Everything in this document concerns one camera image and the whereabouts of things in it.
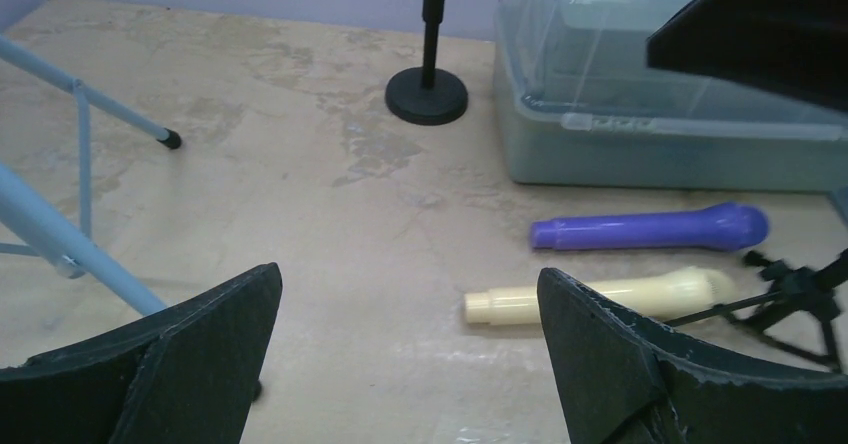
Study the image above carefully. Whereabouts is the cream recorder flute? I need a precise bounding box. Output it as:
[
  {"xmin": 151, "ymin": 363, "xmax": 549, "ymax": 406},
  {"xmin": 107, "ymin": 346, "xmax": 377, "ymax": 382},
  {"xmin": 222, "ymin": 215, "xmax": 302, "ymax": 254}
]
[{"xmin": 464, "ymin": 267, "xmax": 738, "ymax": 326}]

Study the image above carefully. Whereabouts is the translucent green storage box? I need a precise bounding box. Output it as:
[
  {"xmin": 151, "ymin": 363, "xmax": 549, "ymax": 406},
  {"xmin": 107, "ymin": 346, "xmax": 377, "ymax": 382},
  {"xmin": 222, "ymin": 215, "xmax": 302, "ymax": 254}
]
[{"xmin": 494, "ymin": 0, "xmax": 847, "ymax": 192}]

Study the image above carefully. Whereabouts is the light blue music stand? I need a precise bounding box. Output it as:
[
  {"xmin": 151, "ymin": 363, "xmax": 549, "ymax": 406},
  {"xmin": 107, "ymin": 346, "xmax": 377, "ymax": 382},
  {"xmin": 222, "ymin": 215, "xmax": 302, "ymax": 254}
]
[{"xmin": 0, "ymin": 33, "xmax": 183, "ymax": 318}]

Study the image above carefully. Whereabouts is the black round-base clamp stand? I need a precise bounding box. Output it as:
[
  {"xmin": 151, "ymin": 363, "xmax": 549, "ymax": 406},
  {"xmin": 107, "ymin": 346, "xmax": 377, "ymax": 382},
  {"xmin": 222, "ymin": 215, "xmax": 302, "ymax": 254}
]
[{"xmin": 384, "ymin": 0, "xmax": 469, "ymax": 126}]

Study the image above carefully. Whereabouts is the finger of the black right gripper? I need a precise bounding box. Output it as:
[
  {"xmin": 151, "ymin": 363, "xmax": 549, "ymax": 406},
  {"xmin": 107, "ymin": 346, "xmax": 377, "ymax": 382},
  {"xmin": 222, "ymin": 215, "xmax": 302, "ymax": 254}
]
[{"xmin": 646, "ymin": 0, "xmax": 847, "ymax": 112}]

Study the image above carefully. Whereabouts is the black tripod microphone stand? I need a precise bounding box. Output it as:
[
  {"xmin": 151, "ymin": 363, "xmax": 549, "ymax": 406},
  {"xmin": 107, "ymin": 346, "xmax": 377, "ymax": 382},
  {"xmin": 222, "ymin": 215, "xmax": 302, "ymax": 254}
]
[{"xmin": 667, "ymin": 251, "xmax": 847, "ymax": 373}]

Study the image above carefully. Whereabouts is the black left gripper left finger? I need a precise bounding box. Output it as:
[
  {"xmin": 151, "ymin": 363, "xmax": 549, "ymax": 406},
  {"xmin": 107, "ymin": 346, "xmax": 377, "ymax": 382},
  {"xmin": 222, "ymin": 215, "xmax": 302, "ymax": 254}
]
[{"xmin": 1, "ymin": 263, "xmax": 283, "ymax": 443}]

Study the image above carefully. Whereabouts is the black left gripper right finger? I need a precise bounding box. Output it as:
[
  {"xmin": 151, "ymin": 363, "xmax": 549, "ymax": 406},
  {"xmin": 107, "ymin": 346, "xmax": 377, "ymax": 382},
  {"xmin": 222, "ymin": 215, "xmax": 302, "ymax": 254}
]
[{"xmin": 537, "ymin": 268, "xmax": 847, "ymax": 443}]

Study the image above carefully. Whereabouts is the purple microphone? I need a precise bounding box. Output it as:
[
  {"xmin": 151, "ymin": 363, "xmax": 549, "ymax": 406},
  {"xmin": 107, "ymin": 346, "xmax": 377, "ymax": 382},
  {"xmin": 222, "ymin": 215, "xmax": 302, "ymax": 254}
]
[{"xmin": 529, "ymin": 202, "xmax": 770, "ymax": 252}]

